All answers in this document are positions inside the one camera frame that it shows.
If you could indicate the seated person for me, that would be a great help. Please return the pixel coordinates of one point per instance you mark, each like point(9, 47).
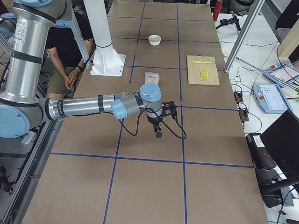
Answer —
point(67, 59)

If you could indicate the black control box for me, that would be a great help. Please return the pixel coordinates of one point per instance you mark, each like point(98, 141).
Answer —
point(260, 155)

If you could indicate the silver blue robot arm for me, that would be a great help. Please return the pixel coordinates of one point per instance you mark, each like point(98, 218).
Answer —
point(21, 110)

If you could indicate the black camera tripod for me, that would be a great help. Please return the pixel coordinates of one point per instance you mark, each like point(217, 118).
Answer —
point(233, 20)

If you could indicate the orange circuit board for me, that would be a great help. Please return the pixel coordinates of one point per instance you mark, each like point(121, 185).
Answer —
point(238, 97)
point(243, 113)

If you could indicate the wooden cutting board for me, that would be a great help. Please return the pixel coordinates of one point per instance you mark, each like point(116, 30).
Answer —
point(193, 71)

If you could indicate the clear plastic egg box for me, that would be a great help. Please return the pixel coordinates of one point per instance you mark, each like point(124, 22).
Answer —
point(151, 75)

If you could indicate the teach pendant tablet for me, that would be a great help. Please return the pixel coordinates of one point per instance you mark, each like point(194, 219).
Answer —
point(270, 98)
point(284, 72)

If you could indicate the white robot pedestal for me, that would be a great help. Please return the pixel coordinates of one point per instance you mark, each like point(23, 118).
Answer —
point(106, 60)

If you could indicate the aluminium frame post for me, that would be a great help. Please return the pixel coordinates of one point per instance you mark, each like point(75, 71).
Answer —
point(254, 11)

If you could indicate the yellow plastic knife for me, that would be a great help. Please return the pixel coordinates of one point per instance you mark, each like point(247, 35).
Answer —
point(206, 62)

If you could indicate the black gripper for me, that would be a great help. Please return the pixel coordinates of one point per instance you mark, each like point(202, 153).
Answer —
point(154, 120)

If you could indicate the white ceramic bowl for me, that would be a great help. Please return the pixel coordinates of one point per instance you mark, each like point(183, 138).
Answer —
point(157, 37)

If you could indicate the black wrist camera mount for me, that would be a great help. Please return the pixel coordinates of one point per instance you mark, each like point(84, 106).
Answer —
point(169, 108)

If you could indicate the black computer monitor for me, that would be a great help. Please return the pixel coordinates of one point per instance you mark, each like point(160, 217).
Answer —
point(281, 139)

